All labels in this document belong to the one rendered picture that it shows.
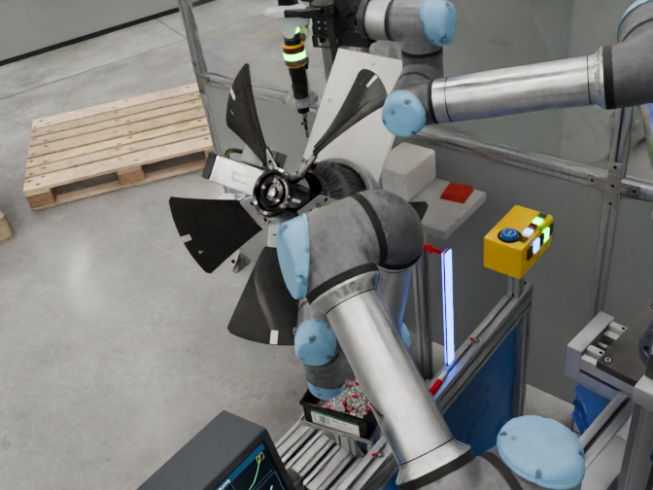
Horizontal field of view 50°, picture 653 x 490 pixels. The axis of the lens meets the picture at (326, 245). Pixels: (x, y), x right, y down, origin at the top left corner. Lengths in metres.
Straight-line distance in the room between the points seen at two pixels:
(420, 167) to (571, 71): 1.11
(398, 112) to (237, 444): 0.58
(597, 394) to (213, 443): 0.84
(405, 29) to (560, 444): 0.72
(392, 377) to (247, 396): 1.90
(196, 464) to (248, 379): 1.84
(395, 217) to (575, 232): 1.22
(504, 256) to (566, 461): 0.76
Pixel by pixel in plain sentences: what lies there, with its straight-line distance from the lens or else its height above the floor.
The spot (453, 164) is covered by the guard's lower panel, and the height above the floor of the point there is 0.90.
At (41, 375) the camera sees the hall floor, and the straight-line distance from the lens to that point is 3.31.
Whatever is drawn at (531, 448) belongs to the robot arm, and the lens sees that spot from 1.03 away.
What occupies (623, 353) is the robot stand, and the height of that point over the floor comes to 1.04.
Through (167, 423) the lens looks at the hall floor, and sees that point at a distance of 2.88.
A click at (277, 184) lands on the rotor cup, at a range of 1.66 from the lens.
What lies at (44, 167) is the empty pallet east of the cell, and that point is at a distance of 4.61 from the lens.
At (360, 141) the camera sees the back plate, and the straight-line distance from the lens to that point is 1.89.
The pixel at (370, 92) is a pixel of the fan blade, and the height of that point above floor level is 1.41.
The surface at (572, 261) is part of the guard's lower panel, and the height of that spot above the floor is 0.68.
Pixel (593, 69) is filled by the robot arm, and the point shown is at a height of 1.62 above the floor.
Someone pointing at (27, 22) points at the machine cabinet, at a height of 0.30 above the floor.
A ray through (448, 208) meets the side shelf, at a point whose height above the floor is 0.86.
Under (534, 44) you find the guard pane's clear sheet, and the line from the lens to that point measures 2.02.
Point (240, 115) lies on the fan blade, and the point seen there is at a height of 1.31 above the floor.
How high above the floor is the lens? 2.09
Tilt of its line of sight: 36 degrees down
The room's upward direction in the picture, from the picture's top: 9 degrees counter-clockwise
